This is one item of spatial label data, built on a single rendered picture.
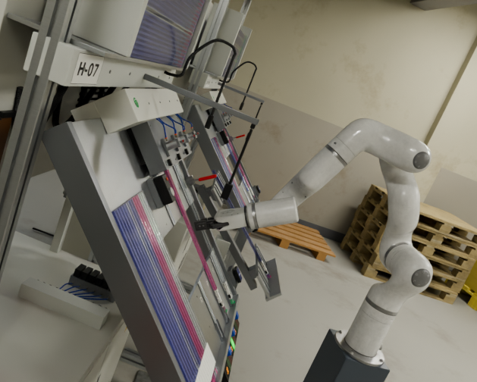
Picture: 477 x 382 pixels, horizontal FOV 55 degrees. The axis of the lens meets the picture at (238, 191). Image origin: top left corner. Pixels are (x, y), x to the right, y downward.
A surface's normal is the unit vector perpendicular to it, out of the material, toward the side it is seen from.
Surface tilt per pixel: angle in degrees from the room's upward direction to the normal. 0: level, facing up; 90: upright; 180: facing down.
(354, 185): 90
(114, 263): 90
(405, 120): 90
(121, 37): 90
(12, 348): 0
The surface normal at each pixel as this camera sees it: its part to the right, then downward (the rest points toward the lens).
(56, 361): 0.37, -0.90
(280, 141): 0.13, 0.30
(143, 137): -0.10, 0.22
